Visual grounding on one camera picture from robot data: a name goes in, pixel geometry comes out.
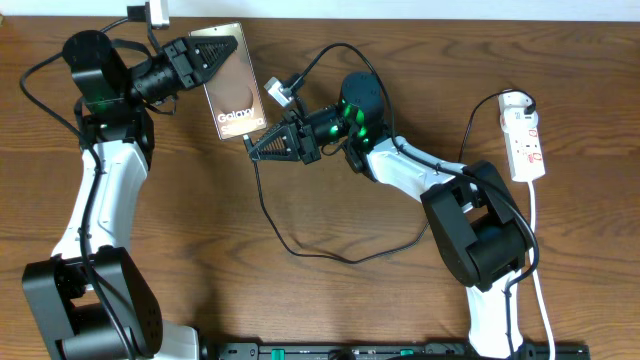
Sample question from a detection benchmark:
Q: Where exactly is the Galaxy S25 Ultra smartphone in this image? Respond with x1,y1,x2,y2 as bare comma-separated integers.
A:
190,22,267,141

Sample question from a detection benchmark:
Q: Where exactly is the black USB charging cable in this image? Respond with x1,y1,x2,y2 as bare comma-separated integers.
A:
242,90,538,265

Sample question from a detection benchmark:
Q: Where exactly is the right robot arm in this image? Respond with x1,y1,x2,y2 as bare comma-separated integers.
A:
243,72,535,359

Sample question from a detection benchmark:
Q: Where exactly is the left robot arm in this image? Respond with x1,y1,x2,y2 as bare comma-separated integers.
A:
22,30,238,359

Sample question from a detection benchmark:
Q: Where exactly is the white power strip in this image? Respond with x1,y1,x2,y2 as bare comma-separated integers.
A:
498,89,546,183

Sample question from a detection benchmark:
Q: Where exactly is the white power strip cord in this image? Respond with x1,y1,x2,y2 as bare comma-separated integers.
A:
526,180,557,360

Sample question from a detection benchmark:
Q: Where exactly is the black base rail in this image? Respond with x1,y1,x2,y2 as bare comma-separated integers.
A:
204,341,591,360

